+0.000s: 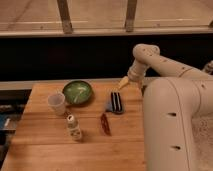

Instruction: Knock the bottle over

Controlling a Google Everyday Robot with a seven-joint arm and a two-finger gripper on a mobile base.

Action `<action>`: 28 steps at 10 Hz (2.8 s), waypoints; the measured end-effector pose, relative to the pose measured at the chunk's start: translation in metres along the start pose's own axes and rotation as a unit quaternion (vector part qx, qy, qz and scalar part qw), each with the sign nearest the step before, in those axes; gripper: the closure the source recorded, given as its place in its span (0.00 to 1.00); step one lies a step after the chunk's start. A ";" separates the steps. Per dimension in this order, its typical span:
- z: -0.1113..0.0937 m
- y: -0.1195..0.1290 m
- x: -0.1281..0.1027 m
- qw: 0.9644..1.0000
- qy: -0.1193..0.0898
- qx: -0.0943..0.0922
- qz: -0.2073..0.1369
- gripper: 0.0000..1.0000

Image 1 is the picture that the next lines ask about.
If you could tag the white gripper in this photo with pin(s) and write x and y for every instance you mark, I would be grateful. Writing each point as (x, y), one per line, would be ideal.
(136, 73)

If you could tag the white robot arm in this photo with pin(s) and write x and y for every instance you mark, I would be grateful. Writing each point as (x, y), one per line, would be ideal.
(169, 104)

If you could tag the small white bottle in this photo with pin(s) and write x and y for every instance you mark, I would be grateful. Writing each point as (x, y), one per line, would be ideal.
(73, 127)

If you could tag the dark red chili pepper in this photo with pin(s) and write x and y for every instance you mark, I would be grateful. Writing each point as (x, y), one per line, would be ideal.
(105, 124)

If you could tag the green bowl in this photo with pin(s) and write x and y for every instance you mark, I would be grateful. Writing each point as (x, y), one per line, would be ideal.
(77, 92)

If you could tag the translucent plastic cup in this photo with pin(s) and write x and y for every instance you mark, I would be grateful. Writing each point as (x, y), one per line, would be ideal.
(56, 102)

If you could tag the metal railing post right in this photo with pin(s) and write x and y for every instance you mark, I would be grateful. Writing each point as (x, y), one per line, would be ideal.
(130, 15)

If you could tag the metal railing post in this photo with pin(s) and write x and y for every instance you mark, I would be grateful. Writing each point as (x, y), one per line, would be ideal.
(130, 15)
(65, 16)

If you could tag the metal railing post left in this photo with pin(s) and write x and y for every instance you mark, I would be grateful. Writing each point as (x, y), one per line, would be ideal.
(65, 16)

